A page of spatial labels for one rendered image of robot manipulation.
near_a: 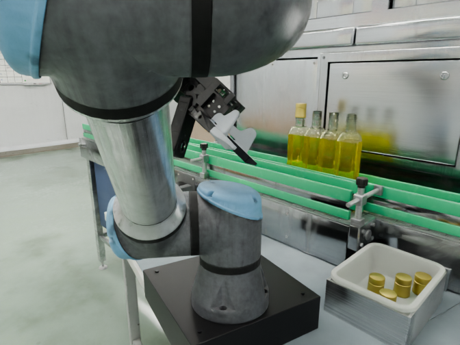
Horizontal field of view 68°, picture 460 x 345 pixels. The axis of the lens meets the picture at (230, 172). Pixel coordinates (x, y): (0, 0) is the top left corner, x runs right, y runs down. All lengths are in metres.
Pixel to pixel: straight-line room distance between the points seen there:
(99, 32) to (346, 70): 1.01
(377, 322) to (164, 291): 0.42
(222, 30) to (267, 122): 1.20
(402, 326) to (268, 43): 0.61
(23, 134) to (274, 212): 5.77
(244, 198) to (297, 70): 0.84
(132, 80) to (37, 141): 6.34
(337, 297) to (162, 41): 0.66
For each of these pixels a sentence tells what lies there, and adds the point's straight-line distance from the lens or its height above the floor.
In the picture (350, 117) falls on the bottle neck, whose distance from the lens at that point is 1.03.
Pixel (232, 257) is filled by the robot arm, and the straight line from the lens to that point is 0.61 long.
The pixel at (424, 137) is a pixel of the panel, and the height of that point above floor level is 1.08.
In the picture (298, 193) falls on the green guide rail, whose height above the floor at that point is 0.92.
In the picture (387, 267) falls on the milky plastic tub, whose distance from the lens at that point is 0.96.
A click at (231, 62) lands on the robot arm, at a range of 0.27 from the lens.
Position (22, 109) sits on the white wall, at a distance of 6.51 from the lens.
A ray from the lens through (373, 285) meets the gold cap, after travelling 0.86.
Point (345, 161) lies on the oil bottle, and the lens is 1.04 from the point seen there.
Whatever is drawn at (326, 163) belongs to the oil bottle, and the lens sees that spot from 1.08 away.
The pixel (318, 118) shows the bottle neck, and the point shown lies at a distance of 1.10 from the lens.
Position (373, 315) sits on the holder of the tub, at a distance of 0.78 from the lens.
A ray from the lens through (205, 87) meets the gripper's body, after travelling 0.66.
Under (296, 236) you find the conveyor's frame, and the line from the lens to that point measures 1.04.
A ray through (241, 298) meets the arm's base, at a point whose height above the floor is 0.87.
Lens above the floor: 1.25
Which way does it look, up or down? 16 degrees down
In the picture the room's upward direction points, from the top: straight up
